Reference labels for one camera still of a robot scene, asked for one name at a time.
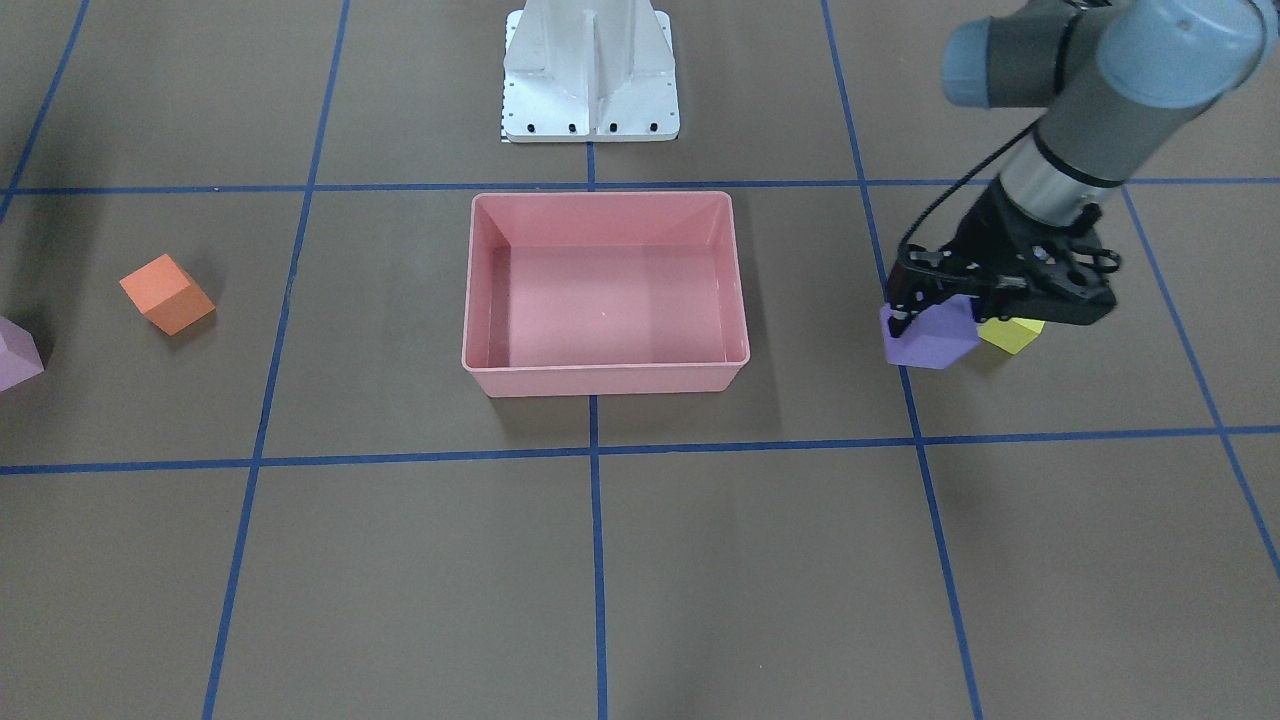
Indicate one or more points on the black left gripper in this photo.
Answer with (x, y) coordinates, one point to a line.
(985, 237)

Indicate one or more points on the purple foam block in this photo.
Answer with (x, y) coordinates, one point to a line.
(936, 339)

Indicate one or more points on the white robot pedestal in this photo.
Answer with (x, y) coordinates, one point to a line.
(589, 72)

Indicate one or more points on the orange foam block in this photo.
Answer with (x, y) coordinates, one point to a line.
(164, 293)

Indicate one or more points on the pink foam block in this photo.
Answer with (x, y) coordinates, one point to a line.
(20, 360)

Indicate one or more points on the yellow foam block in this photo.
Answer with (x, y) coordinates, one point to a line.
(1011, 335)

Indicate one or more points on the pink plastic bin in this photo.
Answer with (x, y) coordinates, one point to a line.
(603, 293)

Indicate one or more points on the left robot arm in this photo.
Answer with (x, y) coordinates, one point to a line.
(1113, 81)

